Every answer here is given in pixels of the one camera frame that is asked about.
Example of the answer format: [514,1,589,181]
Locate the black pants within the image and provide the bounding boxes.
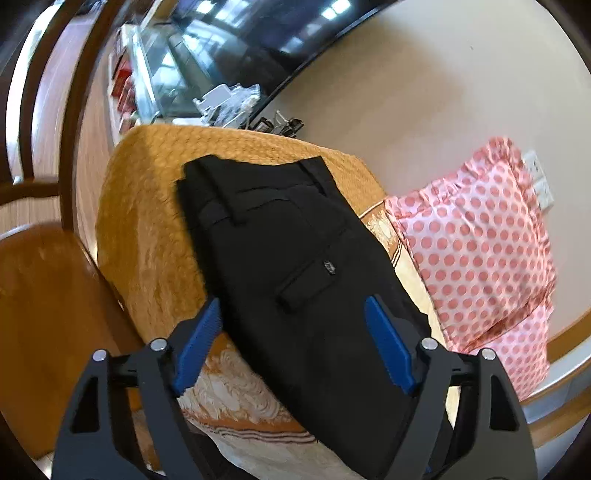
[175,155,455,480]

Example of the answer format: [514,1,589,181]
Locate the red box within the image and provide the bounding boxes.
[111,62,137,114]

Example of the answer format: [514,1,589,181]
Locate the dark wooden door frame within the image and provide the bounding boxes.
[18,0,139,232]

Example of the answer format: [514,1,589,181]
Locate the orange patterned bed blanket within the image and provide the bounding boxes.
[95,124,462,480]

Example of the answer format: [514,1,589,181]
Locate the white plastic device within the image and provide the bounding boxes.
[193,85,234,121]

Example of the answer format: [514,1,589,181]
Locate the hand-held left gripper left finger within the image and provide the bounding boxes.
[52,297,224,480]

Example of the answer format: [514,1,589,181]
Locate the white wall socket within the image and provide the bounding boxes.
[522,148,555,208]

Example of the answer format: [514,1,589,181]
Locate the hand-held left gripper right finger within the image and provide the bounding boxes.
[364,294,539,480]

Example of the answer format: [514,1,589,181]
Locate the glass-top cabinet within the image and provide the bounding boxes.
[131,21,218,125]

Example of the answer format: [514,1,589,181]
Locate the wooden bed frame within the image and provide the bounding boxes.
[0,222,160,472]

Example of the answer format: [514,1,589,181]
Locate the black binder clips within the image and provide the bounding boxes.
[252,111,304,138]

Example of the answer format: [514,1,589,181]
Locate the black television screen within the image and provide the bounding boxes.
[166,0,402,100]

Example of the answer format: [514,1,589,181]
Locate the pink polka dot pillow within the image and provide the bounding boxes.
[384,136,558,401]

